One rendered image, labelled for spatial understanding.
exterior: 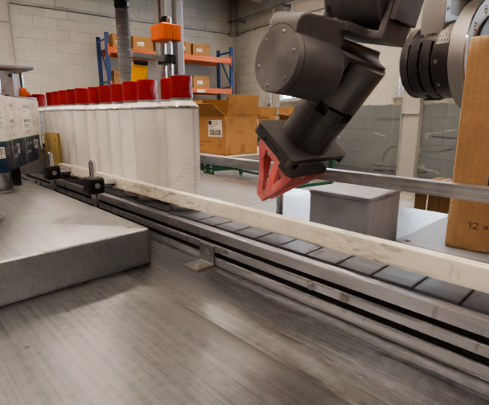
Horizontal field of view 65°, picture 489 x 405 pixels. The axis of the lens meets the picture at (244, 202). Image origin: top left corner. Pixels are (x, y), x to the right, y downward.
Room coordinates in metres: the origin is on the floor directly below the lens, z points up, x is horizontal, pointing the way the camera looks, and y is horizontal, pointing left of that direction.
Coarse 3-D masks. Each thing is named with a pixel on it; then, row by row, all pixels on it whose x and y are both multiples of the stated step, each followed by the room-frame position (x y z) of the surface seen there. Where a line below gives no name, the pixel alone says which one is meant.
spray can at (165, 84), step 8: (160, 80) 0.65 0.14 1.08; (168, 80) 0.64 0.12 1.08; (168, 88) 0.64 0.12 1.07; (168, 96) 0.64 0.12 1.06; (160, 104) 0.64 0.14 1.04; (160, 112) 0.63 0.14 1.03; (160, 120) 0.63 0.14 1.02; (160, 128) 0.63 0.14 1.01; (160, 136) 0.64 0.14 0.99; (160, 144) 0.64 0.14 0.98; (160, 152) 0.64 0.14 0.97; (160, 160) 0.64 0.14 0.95; (160, 168) 0.64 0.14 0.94; (160, 176) 0.64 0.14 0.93; (160, 184) 0.64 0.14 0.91; (168, 184) 0.63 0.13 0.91; (160, 200) 0.64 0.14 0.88
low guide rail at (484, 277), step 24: (72, 168) 0.85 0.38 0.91; (144, 192) 0.63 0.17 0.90; (168, 192) 0.57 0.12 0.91; (240, 216) 0.46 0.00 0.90; (264, 216) 0.43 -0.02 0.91; (288, 216) 0.42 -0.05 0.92; (312, 240) 0.38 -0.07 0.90; (336, 240) 0.36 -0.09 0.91; (360, 240) 0.34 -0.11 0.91; (384, 240) 0.33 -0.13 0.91; (408, 264) 0.31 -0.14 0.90; (432, 264) 0.29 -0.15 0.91; (456, 264) 0.28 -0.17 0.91; (480, 264) 0.27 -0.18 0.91; (480, 288) 0.27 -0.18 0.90
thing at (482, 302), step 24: (120, 192) 0.74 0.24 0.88; (192, 216) 0.55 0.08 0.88; (216, 216) 0.55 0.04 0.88; (264, 240) 0.44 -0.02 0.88; (288, 240) 0.44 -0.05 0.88; (336, 264) 0.37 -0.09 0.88; (360, 264) 0.36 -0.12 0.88; (384, 264) 0.36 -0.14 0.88; (408, 288) 0.31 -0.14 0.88; (432, 288) 0.31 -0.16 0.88; (456, 288) 0.31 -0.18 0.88; (480, 312) 0.27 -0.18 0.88
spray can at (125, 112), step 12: (132, 84) 0.70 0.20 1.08; (132, 96) 0.70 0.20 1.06; (120, 108) 0.70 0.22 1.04; (132, 108) 0.69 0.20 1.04; (120, 120) 0.70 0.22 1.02; (132, 120) 0.69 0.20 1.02; (120, 132) 0.71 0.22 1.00; (132, 132) 0.69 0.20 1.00; (132, 144) 0.69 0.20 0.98; (132, 156) 0.69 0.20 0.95; (132, 168) 0.69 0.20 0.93; (132, 192) 0.69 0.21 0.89
